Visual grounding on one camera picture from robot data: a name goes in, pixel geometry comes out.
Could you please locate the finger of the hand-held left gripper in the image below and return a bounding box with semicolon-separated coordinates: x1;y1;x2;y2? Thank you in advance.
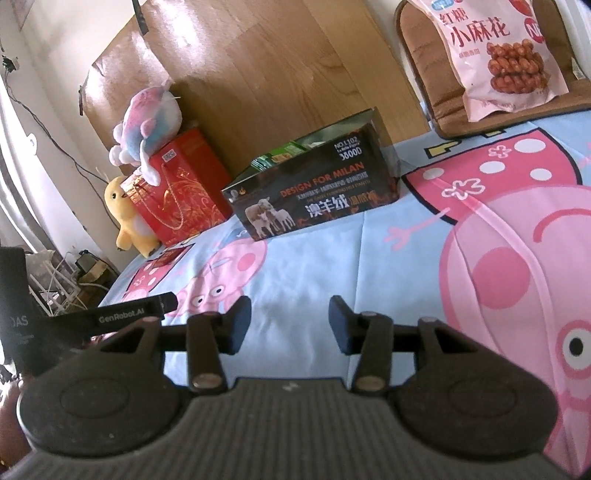
48;293;179;337

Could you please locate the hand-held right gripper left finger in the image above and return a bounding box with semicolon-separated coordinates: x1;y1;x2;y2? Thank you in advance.
99;295;252;393

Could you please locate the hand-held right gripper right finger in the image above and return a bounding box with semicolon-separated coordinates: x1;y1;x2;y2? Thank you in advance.
329;295;472;393

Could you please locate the black cardboard box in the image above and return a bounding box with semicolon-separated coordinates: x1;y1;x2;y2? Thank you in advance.
222;108;402;241

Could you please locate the large green snack packet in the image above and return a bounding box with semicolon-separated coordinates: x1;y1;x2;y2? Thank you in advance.
271;141;311;161

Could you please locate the pig printed blue blanket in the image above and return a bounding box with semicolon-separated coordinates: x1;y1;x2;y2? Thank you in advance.
97;106;591;464

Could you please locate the yellow duck plush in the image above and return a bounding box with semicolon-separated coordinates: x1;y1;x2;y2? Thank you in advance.
104;176;160;258

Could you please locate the red gift bag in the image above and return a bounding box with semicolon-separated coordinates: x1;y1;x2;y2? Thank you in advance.
121;128;234;247

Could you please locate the pastel plush toy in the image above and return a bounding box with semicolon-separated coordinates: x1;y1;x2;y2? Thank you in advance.
108;78;182;185

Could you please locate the wooden board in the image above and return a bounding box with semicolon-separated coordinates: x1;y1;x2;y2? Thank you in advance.
78;0;430;185

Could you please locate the wooden chair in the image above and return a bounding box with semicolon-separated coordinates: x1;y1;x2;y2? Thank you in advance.
394;0;591;139

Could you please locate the black tape strip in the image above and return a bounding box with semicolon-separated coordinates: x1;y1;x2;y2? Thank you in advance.
130;0;151;34

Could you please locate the large pink snack bag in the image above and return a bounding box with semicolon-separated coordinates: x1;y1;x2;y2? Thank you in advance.
409;0;571;123

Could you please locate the white wire rack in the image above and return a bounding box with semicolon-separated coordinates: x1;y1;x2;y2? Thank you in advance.
28;256;100;317

